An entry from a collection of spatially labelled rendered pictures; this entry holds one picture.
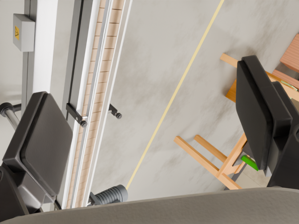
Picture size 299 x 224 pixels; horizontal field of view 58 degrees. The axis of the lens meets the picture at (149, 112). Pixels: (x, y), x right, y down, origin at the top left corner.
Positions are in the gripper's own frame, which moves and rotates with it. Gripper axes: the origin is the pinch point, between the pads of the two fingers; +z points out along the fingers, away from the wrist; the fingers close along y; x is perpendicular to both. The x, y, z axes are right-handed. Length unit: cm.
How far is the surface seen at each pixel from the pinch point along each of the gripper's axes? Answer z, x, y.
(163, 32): 205, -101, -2
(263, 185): 333, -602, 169
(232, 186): 152, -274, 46
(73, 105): 56, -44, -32
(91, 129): 57, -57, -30
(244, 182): 354, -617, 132
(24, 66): 91, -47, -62
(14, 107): 113, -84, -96
